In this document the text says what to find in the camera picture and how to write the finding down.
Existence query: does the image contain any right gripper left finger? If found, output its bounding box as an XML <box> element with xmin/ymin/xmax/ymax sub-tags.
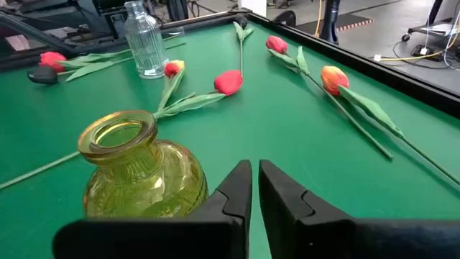
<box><xmin>52</xmin><ymin>159</ymin><xmax>253</xmax><ymax>259</ymax></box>

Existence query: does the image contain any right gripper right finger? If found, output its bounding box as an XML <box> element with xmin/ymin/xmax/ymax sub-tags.
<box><xmin>258</xmin><ymin>159</ymin><xmax>460</xmax><ymax>259</ymax></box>

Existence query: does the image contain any red artificial tulip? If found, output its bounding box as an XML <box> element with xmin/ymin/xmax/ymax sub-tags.
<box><xmin>38</xmin><ymin>34</ymin><xmax>185</xmax><ymax>73</ymax></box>
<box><xmin>265</xmin><ymin>35</ymin><xmax>395</xmax><ymax>161</ymax></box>
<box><xmin>0</xmin><ymin>69</ymin><xmax>244</xmax><ymax>191</ymax></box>

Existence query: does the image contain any yellow glass vase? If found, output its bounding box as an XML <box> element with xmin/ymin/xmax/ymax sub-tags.
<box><xmin>77</xmin><ymin>109</ymin><xmax>209</xmax><ymax>219</ymax></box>

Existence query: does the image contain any clear ribbed glass vase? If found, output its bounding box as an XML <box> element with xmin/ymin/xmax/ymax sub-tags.
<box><xmin>124</xmin><ymin>0</ymin><xmax>170</xmax><ymax>80</ymax></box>

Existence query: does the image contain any black power adapter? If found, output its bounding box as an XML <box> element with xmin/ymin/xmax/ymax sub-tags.
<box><xmin>409</xmin><ymin>43</ymin><xmax>445</xmax><ymax>62</ymax></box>

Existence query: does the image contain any black stand pole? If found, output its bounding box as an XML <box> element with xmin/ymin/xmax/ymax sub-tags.
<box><xmin>318</xmin><ymin>0</ymin><xmax>341</xmax><ymax>46</ymax></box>

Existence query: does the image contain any black striped-edge floor mat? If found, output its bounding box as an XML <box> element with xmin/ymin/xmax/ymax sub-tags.
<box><xmin>296</xmin><ymin>13</ymin><xmax>375</xmax><ymax>37</ymax></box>

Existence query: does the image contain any white column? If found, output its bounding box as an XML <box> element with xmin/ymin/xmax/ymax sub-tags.
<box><xmin>236</xmin><ymin>0</ymin><xmax>267</xmax><ymax>17</ymax></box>

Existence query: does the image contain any black table frame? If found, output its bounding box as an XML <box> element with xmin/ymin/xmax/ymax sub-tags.
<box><xmin>0</xmin><ymin>9</ymin><xmax>460</xmax><ymax>119</ymax></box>

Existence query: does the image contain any yellow floor cable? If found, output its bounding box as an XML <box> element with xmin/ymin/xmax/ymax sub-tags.
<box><xmin>379</xmin><ymin>28</ymin><xmax>460</xmax><ymax>63</ymax></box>

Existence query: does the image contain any yellow hanging cable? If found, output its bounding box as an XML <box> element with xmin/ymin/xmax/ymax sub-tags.
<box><xmin>313</xmin><ymin>0</ymin><xmax>323</xmax><ymax>38</ymax></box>

